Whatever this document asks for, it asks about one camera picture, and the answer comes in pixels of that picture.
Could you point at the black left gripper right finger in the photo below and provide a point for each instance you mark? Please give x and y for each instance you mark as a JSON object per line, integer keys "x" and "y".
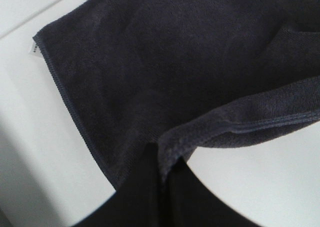
{"x": 193, "y": 205}

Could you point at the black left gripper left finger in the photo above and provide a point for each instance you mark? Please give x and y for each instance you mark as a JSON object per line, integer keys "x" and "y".
{"x": 136, "y": 202}

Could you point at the dark grey towel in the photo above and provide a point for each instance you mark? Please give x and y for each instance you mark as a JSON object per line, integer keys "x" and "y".
{"x": 184, "y": 74}

